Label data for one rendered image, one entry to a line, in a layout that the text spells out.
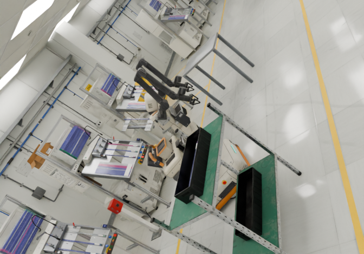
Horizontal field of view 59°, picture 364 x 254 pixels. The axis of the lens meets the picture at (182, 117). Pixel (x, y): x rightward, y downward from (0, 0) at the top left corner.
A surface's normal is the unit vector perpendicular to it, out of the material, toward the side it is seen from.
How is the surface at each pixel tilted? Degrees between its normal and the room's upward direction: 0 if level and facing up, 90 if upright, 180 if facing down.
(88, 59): 90
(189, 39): 90
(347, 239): 0
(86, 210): 90
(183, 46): 90
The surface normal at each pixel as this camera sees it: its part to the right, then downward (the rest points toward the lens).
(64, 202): 0.62, -0.52
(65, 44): -0.18, 0.66
